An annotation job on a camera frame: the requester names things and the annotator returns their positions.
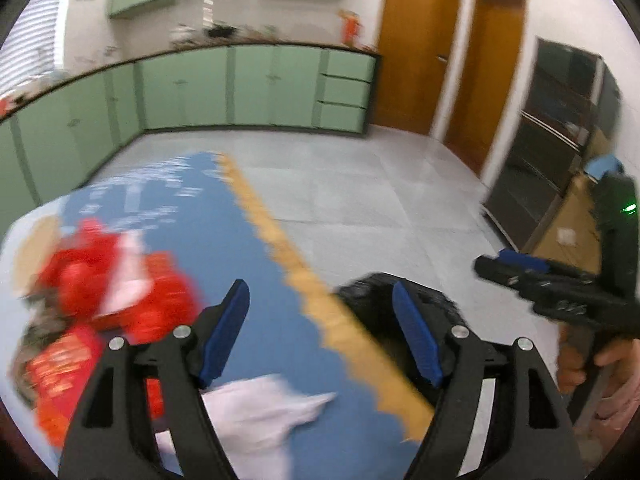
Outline red printed packet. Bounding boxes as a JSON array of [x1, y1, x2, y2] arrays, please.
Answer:
[[24, 324, 166, 450]]

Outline wooden door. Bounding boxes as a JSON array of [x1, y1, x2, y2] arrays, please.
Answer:
[[444, 0, 529, 177], [374, 0, 464, 137]]

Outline red plastic packet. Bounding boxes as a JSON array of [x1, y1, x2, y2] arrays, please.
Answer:
[[37, 219, 201, 332]]

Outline black glass cabinet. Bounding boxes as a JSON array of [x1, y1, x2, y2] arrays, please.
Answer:
[[481, 36, 624, 252]]

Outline white tissue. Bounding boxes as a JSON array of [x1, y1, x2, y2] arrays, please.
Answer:
[[154, 374, 337, 480]]

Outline cardboard box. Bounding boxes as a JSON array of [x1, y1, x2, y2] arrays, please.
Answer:
[[531, 172, 604, 272]]

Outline brown crumpled paper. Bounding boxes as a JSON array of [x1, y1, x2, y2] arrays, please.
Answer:
[[11, 300, 68, 401]]

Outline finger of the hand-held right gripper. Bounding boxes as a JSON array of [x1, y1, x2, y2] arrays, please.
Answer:
[[520, 282, 632, 327], [474, 250, 603, 292]]

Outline person's right hand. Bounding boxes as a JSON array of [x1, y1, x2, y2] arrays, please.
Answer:
[[556, 322, 640, 441]]

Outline green cabinet drawer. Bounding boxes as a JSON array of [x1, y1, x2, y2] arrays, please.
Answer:
[[317, 104, 369, 133], [326, 51, 377, 82], [322, 78, 374, 107]]

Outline orange fire extinguisher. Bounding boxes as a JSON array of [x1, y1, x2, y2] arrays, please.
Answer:
[[339, 10, 363, 47]]

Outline blue cloth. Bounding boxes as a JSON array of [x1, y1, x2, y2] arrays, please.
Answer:
[[586, 156, 624, 181]]

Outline black trash bin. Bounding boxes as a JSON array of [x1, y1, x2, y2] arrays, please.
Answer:
[[334, 271, 463, 393]]

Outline green base cabinets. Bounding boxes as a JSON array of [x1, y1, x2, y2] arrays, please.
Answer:
[[0, 42, 380, 221]]

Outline window blinds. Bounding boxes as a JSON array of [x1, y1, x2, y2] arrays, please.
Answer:
[[0, 0, 72, 97]]

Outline blue tablecloth with yellow edge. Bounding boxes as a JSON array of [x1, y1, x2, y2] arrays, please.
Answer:
[[0, 152, 436, 480]]

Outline tan paper piece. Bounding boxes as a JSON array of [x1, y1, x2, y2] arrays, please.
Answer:
[[11, 216, 62, 297]]

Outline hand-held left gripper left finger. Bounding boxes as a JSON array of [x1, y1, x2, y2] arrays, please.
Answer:
[[59, 279, 251, 480]]

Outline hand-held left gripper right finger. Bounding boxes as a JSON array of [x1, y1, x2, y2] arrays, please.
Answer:
[[391, 280, 586, 480]]

